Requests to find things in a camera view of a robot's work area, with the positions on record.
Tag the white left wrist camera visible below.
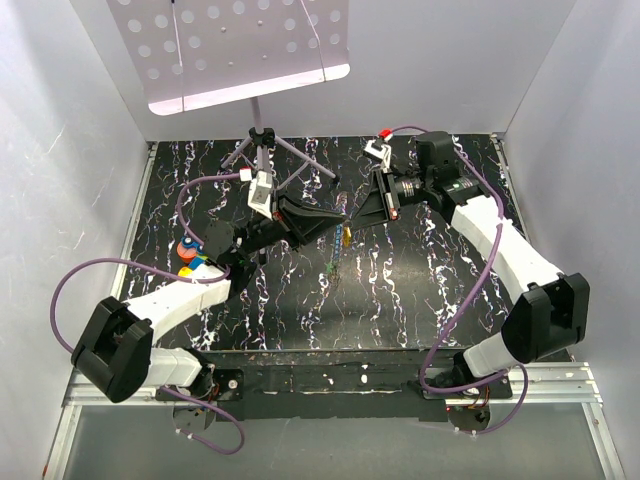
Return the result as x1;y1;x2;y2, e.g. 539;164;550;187
239;167;273;220

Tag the orange blue toy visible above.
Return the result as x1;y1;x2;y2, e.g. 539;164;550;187
176;236;205;265

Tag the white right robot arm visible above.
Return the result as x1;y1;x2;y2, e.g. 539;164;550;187
350;130;590;398

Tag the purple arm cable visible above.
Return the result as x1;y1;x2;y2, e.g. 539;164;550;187
389;124;529;435
49;172;251;455

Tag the yellow capped key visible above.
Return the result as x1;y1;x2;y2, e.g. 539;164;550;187
342;226;352;247

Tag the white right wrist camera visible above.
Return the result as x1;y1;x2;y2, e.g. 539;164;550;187
363;129;393;173

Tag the aluminium rail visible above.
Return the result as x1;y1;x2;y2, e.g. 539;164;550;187
52;362;624;479

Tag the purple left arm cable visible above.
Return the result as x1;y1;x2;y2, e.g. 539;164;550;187
49;172;251;455

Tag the white perforated music stand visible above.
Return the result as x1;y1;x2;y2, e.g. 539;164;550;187
108;1;350;203

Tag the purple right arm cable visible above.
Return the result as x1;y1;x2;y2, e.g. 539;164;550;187
389;124;529;435

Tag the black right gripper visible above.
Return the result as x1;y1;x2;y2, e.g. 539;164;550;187
345;167;432;231

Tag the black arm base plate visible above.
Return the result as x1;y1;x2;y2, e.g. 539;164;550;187
154;344;514;424

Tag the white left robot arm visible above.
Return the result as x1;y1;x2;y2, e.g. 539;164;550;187
71;195;345;403

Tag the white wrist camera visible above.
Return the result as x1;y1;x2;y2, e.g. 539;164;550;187
239;167;273;220
363;129;393;173

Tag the yellow blue toy block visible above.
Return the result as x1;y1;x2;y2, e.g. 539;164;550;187
178;256;206;277

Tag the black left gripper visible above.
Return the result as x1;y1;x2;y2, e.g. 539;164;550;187
237;189;344;259

